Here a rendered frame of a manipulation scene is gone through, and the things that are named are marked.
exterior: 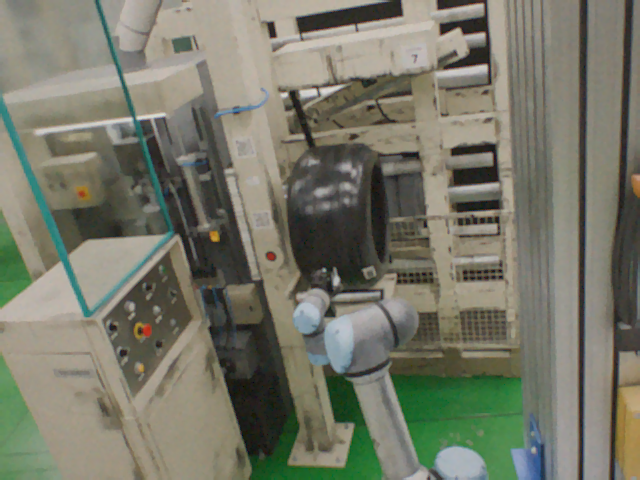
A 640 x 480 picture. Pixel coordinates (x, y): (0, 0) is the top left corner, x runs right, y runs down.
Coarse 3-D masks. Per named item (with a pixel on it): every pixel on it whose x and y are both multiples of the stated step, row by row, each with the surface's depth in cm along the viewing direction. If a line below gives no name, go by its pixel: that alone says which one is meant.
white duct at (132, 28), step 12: (132, 0) 228; (144, 0) 228; (156, 0) 230; (132, 12) 230; (144, 12) 231; (120, 24) 235; (132, 24) 233; (144, 24) 234; (120, 36) 236; (132, 36) 236; (144, 36) 239; (120, 48) 238; (132, 48) 239
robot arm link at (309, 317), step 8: (312, 296) 173; (304, 304) 169; (312, 304) 169; (320, 304) 171; (296, 312) 166; (304, 312) 165; (312, 312) 165; (320, 312) 169; (296, 320) 166; (304, 320) 166; (312, 320) 165; (320, 320) 169; (296, 328) 168; (304, 328) 167; (312, 328) 166; (320, 328) 169
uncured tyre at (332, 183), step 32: (320, 160) 210; (352, 160) 206; (288, 192) 210; (320, 192) 203; (352, 192) 200; (384, 192) 241; (288, 224) 209; (320, 224) 202; (352, 224) 200; (384, 224) 243; (320, 256) 206; (352, 256) 203; (384, 256) 234; (352, 288) 220
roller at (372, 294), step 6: (300, 294) 231; (306, 294) 230; (342, 294) 226; (348, 294) 225; (354, 294) 224; (360, 294) 224; (366, 294) 223; (372, 294) 222; (378, 294) 222; (300, 300) 231; (336, 300) 227; (342, 300) 226; (348, 300) 226; (354, 300) 225; (360, 300) 225; (366, 300) 224; (372, 300) 223; (378, 300) 223
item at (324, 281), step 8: (320, 272) 187; (312, 280) 186; (320, 280) 183; (328, 280) 184; (312, 288) 179; (320, 288) 179; (328, 288) 185; (336, 288) 188; (328, 296) 179; (336, 296) 186
